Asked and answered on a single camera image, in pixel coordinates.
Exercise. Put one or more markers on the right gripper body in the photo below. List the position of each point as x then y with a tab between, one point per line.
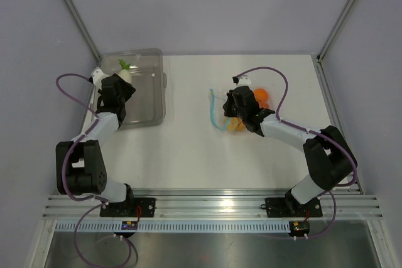
231	109

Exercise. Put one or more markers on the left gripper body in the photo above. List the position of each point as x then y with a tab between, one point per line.
127	91

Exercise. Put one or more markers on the white fake radish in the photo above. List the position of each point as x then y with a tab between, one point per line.
124	73

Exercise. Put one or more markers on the zip top bag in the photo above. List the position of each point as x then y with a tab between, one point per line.
217	113

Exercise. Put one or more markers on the clear plastic container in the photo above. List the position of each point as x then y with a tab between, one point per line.
146	107

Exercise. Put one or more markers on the golden fake pastry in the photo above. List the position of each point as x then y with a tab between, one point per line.
233	124

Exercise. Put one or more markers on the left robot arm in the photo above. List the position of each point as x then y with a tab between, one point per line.
81	171

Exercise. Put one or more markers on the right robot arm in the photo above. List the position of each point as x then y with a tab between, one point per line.
328	157

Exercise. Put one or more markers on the orange fake fruit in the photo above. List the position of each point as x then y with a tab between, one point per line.
261	95

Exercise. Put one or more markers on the left controller board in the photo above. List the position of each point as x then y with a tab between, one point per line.
129	225

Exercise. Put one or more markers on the controller board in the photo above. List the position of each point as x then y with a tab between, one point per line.
129	225
300	228

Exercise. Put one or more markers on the right controller board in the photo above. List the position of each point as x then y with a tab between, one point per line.
300	228

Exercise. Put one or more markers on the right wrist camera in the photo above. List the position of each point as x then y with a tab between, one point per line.
241	80

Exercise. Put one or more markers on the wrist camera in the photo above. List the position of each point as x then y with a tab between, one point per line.
96	77
241	80

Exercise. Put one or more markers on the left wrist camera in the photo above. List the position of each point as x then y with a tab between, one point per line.
96	77

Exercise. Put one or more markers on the aluminium mounting rail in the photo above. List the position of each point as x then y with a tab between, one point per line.
222	205

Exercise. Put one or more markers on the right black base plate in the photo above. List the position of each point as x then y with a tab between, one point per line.
275	207

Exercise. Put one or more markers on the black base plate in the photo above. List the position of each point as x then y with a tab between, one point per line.
142	207
275	207

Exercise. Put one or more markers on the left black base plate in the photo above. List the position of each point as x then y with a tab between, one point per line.
142	207

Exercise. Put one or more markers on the left frame post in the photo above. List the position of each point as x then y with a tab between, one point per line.
75	15

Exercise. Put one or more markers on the frame post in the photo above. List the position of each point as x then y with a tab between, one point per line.
336	29
75	15

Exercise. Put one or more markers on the white slotted cable duct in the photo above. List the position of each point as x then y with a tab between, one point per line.
177	226

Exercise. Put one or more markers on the right frame post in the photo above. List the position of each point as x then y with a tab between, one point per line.
336	29

